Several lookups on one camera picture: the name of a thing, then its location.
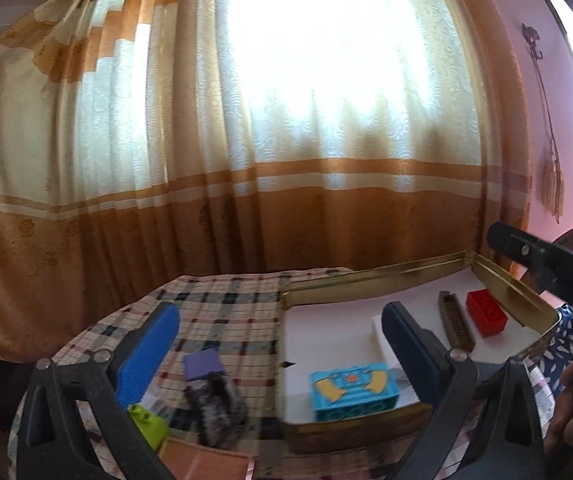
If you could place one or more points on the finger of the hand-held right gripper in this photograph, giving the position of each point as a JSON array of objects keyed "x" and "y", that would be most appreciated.
[{"x": 516, "y": 245}]

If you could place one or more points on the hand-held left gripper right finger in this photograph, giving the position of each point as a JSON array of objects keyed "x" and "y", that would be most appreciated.
[{"x": 406, "y": 345}]

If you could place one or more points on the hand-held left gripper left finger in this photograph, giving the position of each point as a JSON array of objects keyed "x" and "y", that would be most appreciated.
[{"x": 149, "y": 355}]

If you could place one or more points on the purple block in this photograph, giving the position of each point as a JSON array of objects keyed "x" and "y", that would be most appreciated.
[{"x": 201, "y": 365}]

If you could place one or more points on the green toy brick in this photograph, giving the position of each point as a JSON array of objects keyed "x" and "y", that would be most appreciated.
[{"x": 149, "y": 425}]

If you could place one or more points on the sequined black hair claw clip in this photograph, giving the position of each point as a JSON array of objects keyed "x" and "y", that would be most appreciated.
[{"x": 216, "y": 410}]

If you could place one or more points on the gold tin box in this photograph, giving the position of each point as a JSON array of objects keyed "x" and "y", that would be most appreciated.
[{"x": 346, "y": 437}]

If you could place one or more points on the orange block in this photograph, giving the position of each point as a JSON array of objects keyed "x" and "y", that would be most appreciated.
[{"x": 206, "y": 462}]

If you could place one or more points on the person's right hand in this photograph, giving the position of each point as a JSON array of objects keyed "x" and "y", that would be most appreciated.
[{"x": 569, "y": 410}]

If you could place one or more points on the white power adapter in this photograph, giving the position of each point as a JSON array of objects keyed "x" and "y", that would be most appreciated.
[{"x": 379, "y": 342}]

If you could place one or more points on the brown harmonica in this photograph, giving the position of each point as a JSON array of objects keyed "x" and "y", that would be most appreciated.
[{"x": 456, "y": 322}]

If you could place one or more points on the blue leaf-print cloth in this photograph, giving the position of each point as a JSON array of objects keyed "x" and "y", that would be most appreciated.
[{"x": 561, "y": 345}]

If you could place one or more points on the red toy brick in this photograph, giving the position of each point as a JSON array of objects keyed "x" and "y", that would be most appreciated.
[{"x": 486, "y": 312}]

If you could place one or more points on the blue printed toy brick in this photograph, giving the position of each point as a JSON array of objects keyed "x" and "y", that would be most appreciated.
[{"x": 351, "y": 395}]

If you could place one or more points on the white paper liner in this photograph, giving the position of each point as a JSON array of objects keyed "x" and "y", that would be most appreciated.
[{"x": 326, "y": 340}]

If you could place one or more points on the plaid tablecloth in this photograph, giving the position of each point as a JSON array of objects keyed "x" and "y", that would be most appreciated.
[{"x": 226, "y": 305}]

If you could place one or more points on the orange and cream curtain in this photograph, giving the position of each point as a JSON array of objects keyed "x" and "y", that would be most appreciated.
[{"x": 266, "y": 210}]

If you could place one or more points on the dark wall hook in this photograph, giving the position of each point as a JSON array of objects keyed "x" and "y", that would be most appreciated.
[{"x": 531, "y": 37}]

